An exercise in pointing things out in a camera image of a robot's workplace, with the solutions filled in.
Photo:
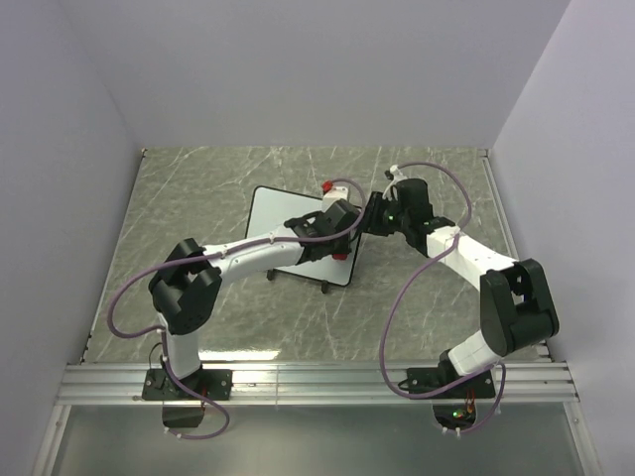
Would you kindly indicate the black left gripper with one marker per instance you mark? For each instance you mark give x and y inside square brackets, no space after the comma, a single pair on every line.
[343,247]

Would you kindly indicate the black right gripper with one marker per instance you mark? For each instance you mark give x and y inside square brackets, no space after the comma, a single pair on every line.
[375,204]

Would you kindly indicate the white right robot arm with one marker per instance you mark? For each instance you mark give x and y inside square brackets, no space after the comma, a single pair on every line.
[516,308]

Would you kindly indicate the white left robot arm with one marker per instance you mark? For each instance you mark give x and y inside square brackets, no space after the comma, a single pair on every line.
[185,292]

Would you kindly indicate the aluminium right side rail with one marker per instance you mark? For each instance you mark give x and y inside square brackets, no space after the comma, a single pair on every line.
[509,240]

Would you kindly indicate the aluminium rail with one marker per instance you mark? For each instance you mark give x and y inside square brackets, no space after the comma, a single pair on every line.
[509,240]
[307,384]

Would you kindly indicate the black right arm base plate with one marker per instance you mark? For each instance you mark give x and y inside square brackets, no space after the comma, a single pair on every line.
[422,380]

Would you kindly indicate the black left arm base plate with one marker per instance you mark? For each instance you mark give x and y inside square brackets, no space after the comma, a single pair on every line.
[214,384]

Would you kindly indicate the aluminium front rail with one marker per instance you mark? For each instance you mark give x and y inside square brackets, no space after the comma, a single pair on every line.
[307,384]

